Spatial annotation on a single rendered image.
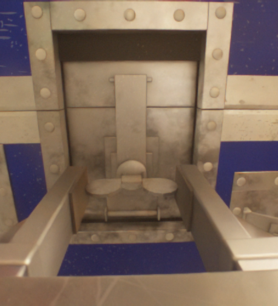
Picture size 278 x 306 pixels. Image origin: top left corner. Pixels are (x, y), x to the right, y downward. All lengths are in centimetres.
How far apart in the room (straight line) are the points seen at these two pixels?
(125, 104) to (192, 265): 15
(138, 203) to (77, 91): 10
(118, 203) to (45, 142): 8
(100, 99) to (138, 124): 3
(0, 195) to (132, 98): 12
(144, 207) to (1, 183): 11
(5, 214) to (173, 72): 17
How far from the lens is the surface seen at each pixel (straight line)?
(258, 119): 18
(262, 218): 22
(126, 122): 16
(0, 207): 20
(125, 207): 19
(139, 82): 16
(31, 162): 18
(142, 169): 17
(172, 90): 17
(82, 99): 17
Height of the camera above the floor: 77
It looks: 2 degrees up
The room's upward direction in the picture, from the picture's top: 89 degrees clockwise
